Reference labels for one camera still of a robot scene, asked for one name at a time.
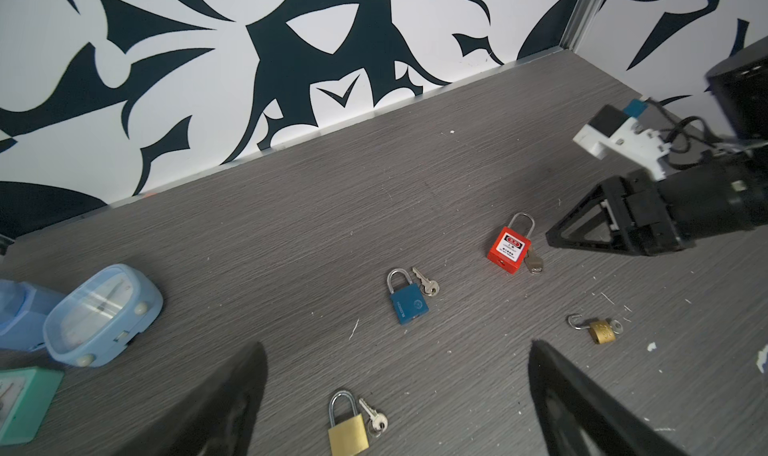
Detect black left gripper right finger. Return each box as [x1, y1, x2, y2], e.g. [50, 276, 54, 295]
[528, 340, 684, 455]

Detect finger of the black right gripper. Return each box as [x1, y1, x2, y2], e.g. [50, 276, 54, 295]
[546, 176, 630, 255]

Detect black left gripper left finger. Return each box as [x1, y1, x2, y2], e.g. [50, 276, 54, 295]
[116, 341, 268, 455]

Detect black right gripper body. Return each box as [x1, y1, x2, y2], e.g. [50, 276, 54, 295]
[620, 170, 690, 256]

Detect small brass padlock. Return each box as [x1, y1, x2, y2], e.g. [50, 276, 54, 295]
[566, 313, 619, 345]

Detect red safety padlock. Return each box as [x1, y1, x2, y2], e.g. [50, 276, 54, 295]
[487, 212, 536, 274]

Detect blue padlock keys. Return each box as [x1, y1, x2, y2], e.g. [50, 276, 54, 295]
[412, 267, 440, 296]

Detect blue padlock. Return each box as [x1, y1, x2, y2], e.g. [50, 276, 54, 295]
[386, 268, 429, 325]

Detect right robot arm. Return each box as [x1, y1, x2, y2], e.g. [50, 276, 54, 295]
[546, 40, 767, 256]

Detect light blue alarm clock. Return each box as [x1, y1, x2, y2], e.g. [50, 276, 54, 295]
[43, 263, 164, 368]

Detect brass padlock keys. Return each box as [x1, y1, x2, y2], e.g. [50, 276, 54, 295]
[358, 397, 389, 438]

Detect green small clock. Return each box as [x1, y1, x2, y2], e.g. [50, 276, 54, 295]
[1, 367, 64, 446]

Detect blue pen holder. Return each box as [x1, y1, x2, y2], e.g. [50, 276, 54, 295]
[1, 279, 65, 352]

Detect aluminium frame corner post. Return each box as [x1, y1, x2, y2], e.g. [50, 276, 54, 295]
[560, 0, 604, 52]

